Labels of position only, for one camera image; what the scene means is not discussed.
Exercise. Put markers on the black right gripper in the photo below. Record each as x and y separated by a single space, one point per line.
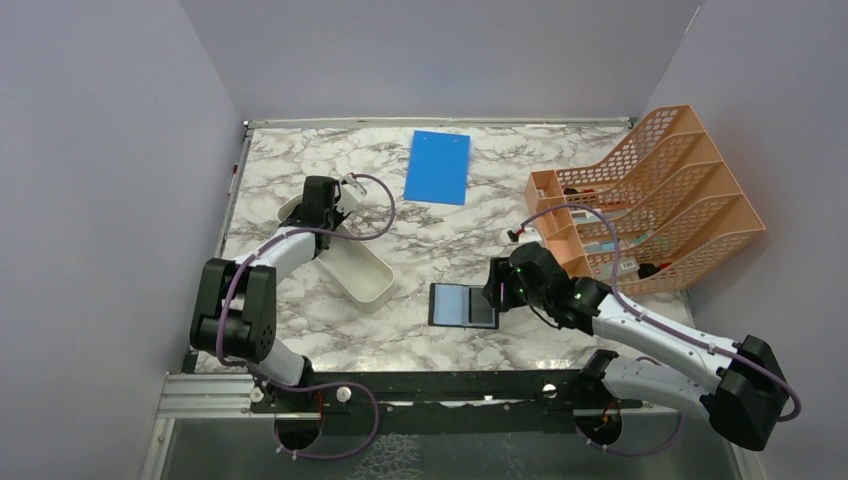
501 270

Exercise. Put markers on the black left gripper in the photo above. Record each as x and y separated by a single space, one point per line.
337 213

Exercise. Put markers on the black leather card holder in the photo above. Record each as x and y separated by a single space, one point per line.
448 307

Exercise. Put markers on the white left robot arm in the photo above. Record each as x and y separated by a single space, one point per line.
235 312

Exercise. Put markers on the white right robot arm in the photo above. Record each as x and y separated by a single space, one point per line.
737 387

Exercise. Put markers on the white oblong plastic tray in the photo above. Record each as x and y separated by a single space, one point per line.
365 279

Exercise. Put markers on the blue flat board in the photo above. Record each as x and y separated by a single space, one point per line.
438 168

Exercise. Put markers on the peach plastic file organizer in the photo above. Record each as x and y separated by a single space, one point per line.
657 214

